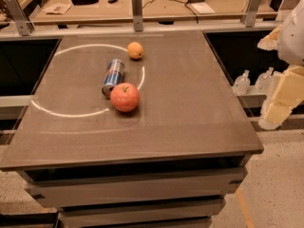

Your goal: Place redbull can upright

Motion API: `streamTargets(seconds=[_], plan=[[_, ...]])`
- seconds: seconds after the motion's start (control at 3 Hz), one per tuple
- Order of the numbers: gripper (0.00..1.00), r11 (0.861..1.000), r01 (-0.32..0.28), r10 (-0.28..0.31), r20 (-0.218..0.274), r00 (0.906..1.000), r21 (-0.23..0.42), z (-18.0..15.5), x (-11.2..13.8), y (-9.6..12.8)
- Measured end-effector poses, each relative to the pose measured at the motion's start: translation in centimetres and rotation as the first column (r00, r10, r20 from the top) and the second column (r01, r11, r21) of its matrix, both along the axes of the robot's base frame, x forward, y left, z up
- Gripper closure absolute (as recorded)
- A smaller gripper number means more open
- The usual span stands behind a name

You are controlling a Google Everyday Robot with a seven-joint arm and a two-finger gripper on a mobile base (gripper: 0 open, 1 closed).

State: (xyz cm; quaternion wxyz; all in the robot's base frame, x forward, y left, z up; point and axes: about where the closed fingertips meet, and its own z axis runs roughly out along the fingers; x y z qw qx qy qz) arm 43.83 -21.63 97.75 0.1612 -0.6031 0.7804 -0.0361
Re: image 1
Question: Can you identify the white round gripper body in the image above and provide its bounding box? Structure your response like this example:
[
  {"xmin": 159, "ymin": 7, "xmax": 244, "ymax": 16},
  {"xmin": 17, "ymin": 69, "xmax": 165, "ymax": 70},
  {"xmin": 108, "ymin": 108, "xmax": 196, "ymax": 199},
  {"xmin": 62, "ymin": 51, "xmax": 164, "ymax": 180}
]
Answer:
[{"xmin": 277, "ymin": 0, "xmax": 304, "ymax": 66}]

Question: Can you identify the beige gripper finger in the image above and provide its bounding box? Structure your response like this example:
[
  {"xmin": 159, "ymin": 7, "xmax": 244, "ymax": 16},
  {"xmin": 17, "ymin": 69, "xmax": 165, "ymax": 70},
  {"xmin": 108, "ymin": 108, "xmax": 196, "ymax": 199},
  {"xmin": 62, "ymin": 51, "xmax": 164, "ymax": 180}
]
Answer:
[
  {"xmin": 257, "ymin": 26, "xmax": 281, "ymax": 50},
  {"xmin": 258, "ymin": 65, "xmax": 304, "ymax": 130}
]

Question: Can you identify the blue silver redbull can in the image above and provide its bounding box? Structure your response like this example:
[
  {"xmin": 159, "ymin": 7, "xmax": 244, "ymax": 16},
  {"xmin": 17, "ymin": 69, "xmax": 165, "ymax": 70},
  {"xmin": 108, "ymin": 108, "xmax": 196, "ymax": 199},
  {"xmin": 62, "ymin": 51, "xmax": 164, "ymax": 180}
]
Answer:
[{"xmin": 102, "ymin": 59, "xmax": 124, "ymax": 98}]

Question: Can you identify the clear sanitizer bottle right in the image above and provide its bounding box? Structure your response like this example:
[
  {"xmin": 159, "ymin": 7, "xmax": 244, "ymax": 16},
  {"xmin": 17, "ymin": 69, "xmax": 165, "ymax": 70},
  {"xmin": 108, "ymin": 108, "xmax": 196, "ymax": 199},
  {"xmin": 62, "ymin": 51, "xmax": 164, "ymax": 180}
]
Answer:
[{"xmin": 255, "ymin": 67, "xmax": 274, "ymax": 92}]

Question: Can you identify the clear sanitizer bottle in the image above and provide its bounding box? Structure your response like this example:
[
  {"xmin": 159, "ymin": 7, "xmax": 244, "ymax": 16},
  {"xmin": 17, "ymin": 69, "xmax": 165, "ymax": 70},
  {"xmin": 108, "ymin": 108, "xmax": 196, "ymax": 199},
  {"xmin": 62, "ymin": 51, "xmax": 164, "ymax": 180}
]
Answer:
[
  {"xmin": 255, "ymin": 67, "xmax": 274, "ymax": 92},
  {"xmin": 233, "ymin": 70, "xmax": 250, "ymax": 96}
]

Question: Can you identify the clear sanitizer bottle left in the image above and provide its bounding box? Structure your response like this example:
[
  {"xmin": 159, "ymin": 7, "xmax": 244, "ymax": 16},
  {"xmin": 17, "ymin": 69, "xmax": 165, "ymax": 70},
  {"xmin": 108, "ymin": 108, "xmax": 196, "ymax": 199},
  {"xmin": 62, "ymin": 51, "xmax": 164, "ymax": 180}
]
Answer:
[{"xmin": 233, "ymin": 70, "xmax": 250, "ymax": 96}]

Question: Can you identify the white paper note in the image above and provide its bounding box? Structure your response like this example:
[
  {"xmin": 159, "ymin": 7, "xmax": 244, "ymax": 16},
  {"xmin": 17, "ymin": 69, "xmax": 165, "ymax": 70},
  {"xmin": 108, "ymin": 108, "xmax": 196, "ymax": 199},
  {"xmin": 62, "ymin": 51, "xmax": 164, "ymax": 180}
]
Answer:
[{"xmin": 192, "ymin": 2, "xmax": 215, "ymax": 14}]

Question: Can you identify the orange fruit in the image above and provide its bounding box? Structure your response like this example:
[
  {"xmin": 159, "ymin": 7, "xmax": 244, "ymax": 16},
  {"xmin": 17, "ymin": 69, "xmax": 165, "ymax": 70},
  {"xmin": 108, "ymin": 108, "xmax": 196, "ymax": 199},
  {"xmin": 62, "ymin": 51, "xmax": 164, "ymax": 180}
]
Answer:
[{"xmin": 127, "ymin": 42, "xmax": 143, "ymax": 60}]

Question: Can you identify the red apple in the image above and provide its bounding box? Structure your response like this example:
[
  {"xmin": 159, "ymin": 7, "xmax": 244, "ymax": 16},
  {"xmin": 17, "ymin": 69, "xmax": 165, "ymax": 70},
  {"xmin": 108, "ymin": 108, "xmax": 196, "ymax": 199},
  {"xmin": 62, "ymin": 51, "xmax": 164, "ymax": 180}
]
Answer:
[{"xmin": 110, "ymin": 83, "xmax": 140, "ymax": 112}]

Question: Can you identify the small black remote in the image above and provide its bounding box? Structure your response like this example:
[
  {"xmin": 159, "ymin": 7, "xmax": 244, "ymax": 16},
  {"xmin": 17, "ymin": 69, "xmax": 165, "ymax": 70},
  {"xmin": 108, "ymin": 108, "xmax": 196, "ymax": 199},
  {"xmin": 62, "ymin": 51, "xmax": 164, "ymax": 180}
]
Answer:
[{"xmin": 108, "ymin": 0, "xmax": 118, "ymax": 4}]

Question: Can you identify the black cloth bundle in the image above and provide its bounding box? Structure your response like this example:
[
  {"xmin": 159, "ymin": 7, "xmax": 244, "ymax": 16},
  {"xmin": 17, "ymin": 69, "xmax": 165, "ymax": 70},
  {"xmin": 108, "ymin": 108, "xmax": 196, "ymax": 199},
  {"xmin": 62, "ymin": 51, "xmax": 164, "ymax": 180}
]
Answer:
[{"xmin": 71, "ymin": 0, "xmax": 99, "ymax": 6}]

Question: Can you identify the paper sheet left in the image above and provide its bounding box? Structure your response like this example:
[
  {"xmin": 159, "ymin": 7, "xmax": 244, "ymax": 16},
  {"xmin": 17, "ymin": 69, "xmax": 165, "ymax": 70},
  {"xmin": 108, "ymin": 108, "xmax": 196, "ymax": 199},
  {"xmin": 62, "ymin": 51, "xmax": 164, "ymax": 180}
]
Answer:
[{"xmin": 44, "ymin": 3, "xmax": 71, "ymax": 15}]

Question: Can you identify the grey drawer cabinet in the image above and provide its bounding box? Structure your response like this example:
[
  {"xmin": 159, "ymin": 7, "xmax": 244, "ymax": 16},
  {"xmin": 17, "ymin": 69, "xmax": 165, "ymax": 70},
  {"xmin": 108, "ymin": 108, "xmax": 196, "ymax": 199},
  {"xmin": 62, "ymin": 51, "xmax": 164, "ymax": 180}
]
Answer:
[{"xmin": 15, "ymin": 155, "xmax": 253, "ymax": 228}]

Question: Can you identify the grey metal bracket right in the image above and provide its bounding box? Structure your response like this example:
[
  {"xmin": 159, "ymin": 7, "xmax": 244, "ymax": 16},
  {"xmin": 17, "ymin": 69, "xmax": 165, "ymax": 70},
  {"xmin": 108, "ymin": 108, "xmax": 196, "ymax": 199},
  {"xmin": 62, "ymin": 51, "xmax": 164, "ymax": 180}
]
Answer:
[{"xmin": 241, "ymin": 0, "xmax": 261, "ymax": 28}]

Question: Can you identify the grey metal bracket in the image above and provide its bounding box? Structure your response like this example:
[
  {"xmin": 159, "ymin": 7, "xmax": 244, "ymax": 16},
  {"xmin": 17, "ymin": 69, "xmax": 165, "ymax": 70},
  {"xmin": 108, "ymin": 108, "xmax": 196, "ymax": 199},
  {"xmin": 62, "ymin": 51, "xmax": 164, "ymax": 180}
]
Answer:
[
  {"xmin": 3, "ymin": 0, "xmax": 34, "ymax": 36},
  {"xmin": 241, "ymin": 0, "xmax": 261, "ymax": 28},
  {"xmin": 131, "ymin": 0, "xmax": 143, "ymax": 31}
]

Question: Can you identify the grey metal bracket middle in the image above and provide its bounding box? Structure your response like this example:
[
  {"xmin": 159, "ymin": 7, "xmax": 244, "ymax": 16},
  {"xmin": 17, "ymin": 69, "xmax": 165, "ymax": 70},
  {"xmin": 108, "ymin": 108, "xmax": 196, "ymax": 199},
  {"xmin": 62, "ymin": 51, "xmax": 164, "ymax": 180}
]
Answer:
[{"xmin": 131, "ymin": 0, "xmax": 143, "ymax": 31}]

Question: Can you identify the grey metal bracket left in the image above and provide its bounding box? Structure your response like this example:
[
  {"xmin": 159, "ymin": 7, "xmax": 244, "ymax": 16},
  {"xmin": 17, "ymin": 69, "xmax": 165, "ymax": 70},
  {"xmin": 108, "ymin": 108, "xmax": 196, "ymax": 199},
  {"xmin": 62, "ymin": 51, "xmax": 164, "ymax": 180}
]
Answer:
[{"xmin": 3, "ymin": 0, "xmax": 34, "ymax": 36}]

